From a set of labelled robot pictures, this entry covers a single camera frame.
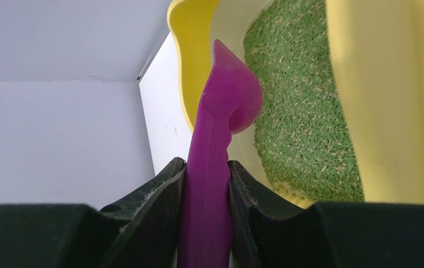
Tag yellow litter box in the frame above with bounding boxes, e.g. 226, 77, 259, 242
167, 1, 424, 204

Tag magenta plastic scoop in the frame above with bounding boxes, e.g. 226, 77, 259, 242
177, 40, 263, 267

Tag green litter granules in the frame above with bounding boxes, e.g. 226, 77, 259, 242
244, 1, 364, 202

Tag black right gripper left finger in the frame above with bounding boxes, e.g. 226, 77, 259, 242
0, 157, 186, 267

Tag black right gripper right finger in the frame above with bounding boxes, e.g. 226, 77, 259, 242
228, 161, 424, 267

